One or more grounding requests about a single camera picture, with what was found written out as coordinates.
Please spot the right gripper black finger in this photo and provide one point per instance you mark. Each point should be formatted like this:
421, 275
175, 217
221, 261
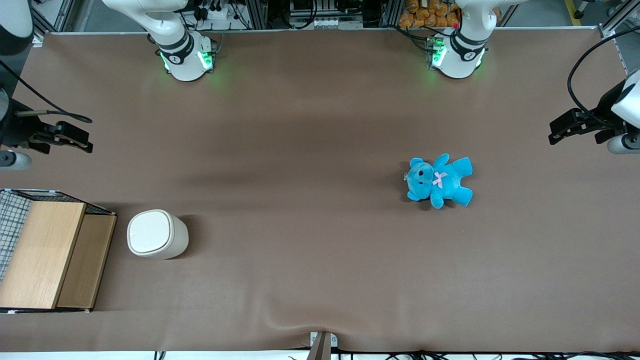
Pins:
74, 131
70, 145

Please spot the brown table cloth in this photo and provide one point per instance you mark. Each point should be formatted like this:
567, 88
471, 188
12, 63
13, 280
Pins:
320, 240

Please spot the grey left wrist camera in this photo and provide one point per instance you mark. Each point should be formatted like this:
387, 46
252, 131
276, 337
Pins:
625, 144

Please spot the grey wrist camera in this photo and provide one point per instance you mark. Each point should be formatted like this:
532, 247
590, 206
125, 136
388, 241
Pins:
14, 160
625, 144

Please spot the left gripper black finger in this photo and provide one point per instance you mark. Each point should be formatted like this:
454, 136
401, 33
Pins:
567, 119
570, 135

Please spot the white swing-lid trash can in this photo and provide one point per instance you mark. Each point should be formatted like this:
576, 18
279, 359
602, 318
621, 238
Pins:
155, 234

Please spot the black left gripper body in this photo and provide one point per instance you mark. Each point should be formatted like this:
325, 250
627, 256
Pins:
601, 121

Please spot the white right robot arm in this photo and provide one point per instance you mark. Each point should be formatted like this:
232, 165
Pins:
181, 56

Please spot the blue teddy bear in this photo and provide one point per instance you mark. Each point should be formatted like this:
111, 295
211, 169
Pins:
440, 181

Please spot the white power strip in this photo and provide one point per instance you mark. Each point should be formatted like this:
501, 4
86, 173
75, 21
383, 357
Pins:
220, 12

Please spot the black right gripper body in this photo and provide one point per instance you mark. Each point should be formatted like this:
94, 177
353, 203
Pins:
18, 131

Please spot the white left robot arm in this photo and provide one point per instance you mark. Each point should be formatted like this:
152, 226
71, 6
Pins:
459, 54

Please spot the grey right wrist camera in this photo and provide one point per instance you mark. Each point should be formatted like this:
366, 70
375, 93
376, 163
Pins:
14, 160

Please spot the wooden shelf with black frame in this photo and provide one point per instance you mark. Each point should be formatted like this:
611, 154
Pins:
45, 255

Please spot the grey metal camera mount bracket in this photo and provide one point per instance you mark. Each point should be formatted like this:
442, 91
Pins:
323, 345

